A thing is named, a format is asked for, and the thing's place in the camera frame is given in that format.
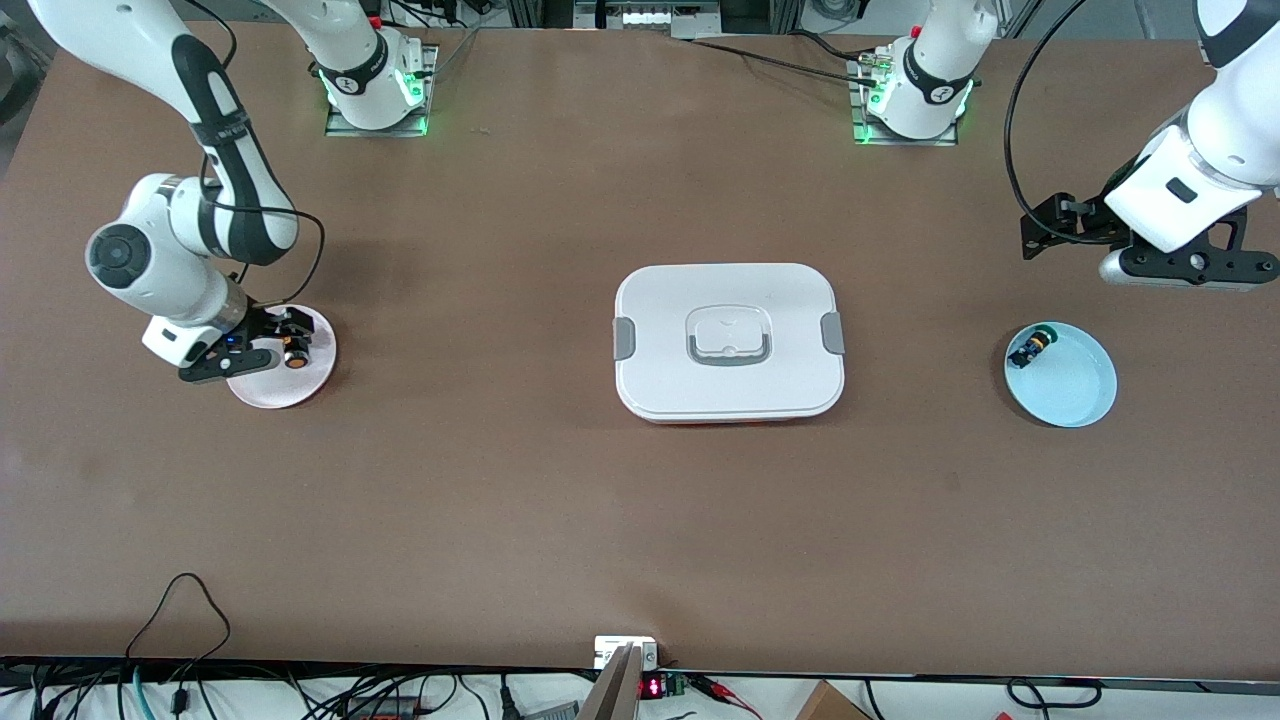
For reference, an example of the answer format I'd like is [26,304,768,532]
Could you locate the pink round plate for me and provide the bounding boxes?
[224,304,338,410]

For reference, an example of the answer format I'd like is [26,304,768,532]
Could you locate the black coiled floor cable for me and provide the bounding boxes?
[1005,677,1103,711]

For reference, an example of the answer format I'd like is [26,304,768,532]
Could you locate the thin black looped cable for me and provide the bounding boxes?
[125,572,233,691]

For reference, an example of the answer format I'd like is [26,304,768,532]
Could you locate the brown cardboard box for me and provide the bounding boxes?
[795,680,873,720]

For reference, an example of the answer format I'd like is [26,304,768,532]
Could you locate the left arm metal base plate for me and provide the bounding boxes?
[850,50,959,147]

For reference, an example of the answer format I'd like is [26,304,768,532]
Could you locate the green push-button switch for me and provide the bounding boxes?
[1006,322,1059,369]

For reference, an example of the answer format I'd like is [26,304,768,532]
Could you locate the small white electronic device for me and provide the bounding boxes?
[594,636,659,671]

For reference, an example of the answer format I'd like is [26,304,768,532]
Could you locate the tan cardboard strip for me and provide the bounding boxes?
[578,643,643,720]

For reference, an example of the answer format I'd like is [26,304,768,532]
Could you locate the red clip test leads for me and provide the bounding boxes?
[690,675,766,719]

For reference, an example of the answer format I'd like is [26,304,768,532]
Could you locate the white lidded storage box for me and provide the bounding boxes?
[612,263,847,425]

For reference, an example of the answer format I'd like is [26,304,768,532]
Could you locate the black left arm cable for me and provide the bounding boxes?
[1004,0,1089,241]

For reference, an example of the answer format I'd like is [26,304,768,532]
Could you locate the black cable on table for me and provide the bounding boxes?
[690,38,886,87]

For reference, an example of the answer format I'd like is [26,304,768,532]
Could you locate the light blue round plate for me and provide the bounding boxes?
[1003,319,1117,428]

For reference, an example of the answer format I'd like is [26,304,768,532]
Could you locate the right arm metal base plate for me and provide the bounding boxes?
[324,42,439,137]

